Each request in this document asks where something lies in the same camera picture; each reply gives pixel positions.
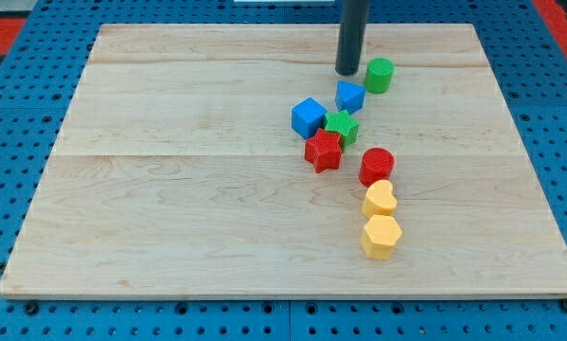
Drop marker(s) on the blue triangle block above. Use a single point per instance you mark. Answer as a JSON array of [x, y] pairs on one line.
[[349, 96]]

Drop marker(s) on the red cylinder block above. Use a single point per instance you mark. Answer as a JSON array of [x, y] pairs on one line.
[[377, 164]]

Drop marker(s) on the red star block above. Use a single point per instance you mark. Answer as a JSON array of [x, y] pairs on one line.
[[324, 150]]

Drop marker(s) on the green star block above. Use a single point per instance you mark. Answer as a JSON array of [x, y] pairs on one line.
[[343, 124]]

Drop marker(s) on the yellow heart block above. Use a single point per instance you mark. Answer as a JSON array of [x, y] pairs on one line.
[[379, 199]]

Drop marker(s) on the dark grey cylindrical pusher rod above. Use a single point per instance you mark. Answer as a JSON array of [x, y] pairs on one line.
[[351, 32]]

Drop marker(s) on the blue cube block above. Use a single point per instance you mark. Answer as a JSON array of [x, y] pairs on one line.
[[308, 117]]

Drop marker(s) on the yellow hexagon block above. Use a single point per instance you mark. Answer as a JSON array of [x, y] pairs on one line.
[[380, 236]]

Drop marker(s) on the green cylinder block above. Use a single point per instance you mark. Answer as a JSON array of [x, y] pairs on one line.
[[378, 76]]

